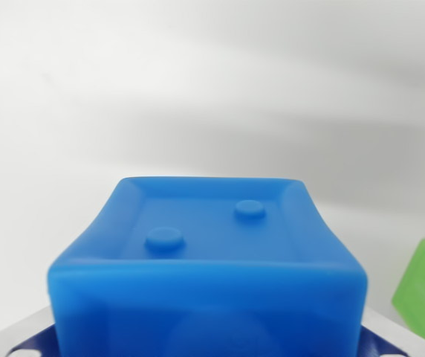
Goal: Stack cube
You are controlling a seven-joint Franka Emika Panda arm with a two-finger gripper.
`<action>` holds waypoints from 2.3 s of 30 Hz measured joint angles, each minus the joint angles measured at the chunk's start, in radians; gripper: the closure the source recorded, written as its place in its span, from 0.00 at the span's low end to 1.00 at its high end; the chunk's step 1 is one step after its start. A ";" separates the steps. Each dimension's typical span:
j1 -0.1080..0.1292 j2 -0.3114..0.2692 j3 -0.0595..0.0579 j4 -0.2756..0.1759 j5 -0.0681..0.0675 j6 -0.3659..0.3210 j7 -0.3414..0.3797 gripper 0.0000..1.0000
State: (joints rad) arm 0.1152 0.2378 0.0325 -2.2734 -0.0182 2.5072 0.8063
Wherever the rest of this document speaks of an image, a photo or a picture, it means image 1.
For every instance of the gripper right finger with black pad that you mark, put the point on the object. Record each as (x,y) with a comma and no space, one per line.
(381,342)

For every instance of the blue cube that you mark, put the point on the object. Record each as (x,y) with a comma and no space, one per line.
(205,297)

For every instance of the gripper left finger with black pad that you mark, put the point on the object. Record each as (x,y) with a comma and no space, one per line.
(23,340)

